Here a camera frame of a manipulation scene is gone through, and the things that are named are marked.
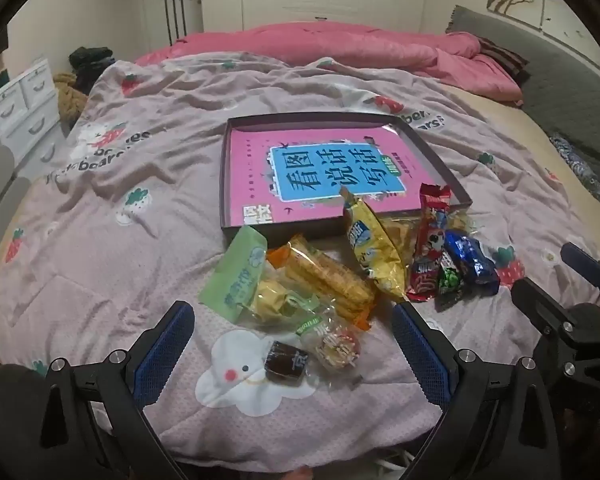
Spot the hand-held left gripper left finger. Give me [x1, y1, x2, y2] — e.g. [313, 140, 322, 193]
[0, 301, 195, 480]

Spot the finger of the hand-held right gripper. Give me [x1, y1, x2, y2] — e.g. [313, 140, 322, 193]
[561, 242, 600, 306]
[511, 277, 600, 341]

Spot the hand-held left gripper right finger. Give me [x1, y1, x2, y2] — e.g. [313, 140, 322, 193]
[391, 302, 576, 480]

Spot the black green pea packet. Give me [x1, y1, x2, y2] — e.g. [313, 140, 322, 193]
[435, 255, 468, 311]

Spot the round candy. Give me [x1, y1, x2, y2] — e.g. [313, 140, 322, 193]
[295, 310, 363, 373]

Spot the blue snack packet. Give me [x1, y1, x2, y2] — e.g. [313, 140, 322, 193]
[442, 230, 501, 296]

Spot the red snack bar packet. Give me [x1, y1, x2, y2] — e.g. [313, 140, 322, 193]
[405, 183, 453, 303]

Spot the yellow snack packet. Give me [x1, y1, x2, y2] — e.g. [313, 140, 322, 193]
[340, 186, 406, 303]

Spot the green snack packet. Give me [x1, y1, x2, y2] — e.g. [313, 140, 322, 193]
[198, 225, 268, 321]

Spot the small dark candy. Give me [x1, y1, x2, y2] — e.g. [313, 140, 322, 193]
[264, 341, 308, 386]

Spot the yellow pastry packet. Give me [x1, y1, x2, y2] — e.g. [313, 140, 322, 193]
[250, 280, 321, 328]

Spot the clear bag with floss cake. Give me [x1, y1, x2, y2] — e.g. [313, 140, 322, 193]
[380, 210, 476, 266]

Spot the orange wafer roll packet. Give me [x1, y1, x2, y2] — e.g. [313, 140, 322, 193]
[267, 235, 378, 331]

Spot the dark cardboard box tray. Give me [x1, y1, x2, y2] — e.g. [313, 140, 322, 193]
[220, 111, 473, 247]

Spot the blue patterned cloth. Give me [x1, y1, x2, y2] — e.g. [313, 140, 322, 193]
[550, 132, 600, 201]

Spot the printed strawberry blanket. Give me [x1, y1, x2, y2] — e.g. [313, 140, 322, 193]
[0, 52, 600, 471]

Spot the beige bed sheet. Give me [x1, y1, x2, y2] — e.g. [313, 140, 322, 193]
[450, 87, 600, 221]

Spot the grey padded headboard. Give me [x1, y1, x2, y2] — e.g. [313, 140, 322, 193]
[447, 5, 600, 171]

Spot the pink book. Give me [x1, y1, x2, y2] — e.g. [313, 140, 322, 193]
[228, 125, 423, 226]

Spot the striped pillow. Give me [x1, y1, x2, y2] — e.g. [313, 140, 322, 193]
[477, 37, 531, 83]

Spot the white drawer cabinet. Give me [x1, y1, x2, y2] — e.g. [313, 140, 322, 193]
[0, 57, 61, 146]

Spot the dark clothes pile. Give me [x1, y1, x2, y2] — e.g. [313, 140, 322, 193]
[69, 46, 116, 93]

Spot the pink quilt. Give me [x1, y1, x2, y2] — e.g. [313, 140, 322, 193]
[135, 22, 526, 106]

